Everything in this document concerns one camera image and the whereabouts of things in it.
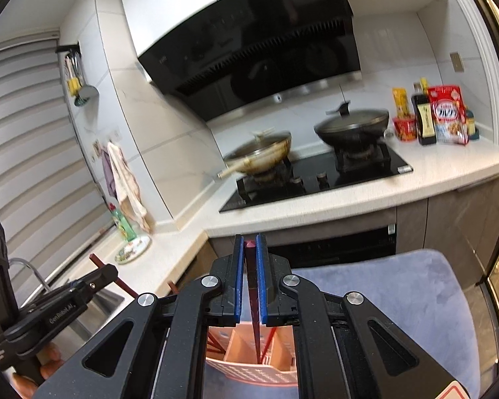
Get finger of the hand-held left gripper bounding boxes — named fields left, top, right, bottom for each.
left=69, top=264, right=120, bottom=301

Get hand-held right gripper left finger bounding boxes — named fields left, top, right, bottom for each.
left=33, top=233, right=245, bottom=399

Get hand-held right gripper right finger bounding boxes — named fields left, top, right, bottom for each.
left=255, top=233, right=471, bottom=399

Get pink perforated utensil holder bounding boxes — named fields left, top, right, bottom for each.
left=205, top=326, right=300, bottom=385

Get person's left hand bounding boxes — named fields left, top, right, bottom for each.
left=10, top=341, right=64, bottom=399

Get steel kitchen sink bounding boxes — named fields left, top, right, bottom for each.
left=46, top=285, right=126, bottom=343

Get chrome kitchen faucet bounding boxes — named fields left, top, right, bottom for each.
left=8, top=258, right=51, bottom=294

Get patterned white plate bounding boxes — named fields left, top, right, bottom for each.
left=114, top=234, right=152, bottom=264

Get green dish soap bottle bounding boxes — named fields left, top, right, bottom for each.
left=110, top=201, right=137, bottom=242

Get black built-in oven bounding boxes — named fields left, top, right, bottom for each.
left=270, top=224, right=398, bottom=269

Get white hanging towel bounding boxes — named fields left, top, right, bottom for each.
left=107, top=141, right=151, bottom=234

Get purple hanging cloth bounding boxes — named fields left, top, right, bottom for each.
left=101, top=150, right=117, bottom=199

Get black gas stove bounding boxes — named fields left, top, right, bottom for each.
left=218, top=141, right=415, bottom=215

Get beige wok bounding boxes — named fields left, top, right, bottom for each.
left=217, top=133, right=294, bottom=179

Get glass lid of beige wok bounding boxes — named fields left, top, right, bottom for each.
left=228, top=128, right=292, bottom=162

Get grey window blinds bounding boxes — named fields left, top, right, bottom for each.
left=0, top=29, right=118, bottom=335

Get grey-blue fleece blanket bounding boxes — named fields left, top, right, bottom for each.
left=204, top=249, right=495, bottom=399

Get white kitchen counter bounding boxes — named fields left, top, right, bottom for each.
left=87, top=137, right=499, bottom=300

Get black wok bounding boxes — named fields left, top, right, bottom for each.
left=314, top=110, right=391, bottom=147

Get hanging grey strainer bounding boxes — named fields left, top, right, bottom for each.
left=74, top=84, right=99, bottom=107

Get black wok lid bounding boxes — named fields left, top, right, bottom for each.
left=316, top=100, right=390, bottom=132

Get red instant noodle cup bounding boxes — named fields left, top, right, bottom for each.
left=393, top=116, right=419, bottom=141

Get yellow snack packet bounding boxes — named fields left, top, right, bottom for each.
left=392, top=87, right=413, bottom=119

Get dark soy sauce bottle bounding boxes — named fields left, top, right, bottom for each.
left=412, top=83, right=437, bottom=147

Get black range hood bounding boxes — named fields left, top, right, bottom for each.
left=137, top=0, right=362, bottom=122

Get red and white cereal bag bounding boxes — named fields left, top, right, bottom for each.
left=427, top=85, right=470, bottom=146

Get black wall utensil rack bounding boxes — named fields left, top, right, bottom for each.
left=55, top=41, right=82, bottom=57

